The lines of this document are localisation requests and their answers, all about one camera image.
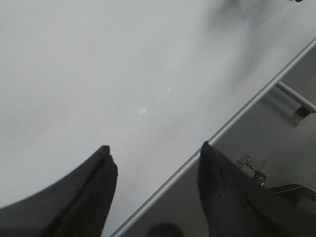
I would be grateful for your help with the metal bracket with screws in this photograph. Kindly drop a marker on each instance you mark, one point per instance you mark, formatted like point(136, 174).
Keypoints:
point(266, 177)

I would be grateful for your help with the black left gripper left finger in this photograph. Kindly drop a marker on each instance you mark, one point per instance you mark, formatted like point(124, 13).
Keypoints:
point(75, 206)

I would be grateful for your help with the white whiteboard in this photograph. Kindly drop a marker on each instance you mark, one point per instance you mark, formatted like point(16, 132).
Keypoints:
point(152, 79)

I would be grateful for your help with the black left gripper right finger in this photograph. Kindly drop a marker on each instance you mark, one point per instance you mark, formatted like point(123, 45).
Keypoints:
point(236, 205)

